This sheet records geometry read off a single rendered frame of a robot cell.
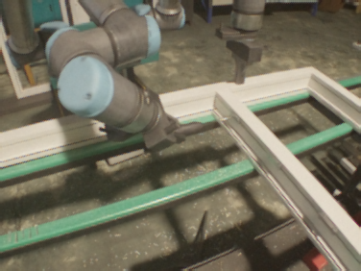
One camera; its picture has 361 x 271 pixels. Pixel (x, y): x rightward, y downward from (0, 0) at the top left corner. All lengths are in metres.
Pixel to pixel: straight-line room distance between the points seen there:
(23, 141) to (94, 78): 0.43
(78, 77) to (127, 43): 0.16
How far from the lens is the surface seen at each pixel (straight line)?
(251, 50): 0.78
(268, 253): 0.89
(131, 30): 0.55
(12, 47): 1.42
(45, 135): 0.78
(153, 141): 0.55
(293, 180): 0.62
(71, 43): 0.51
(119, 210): 0.61
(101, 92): 0.40
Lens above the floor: 1.36
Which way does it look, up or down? 41 degrees down
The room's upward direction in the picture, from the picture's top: straight up
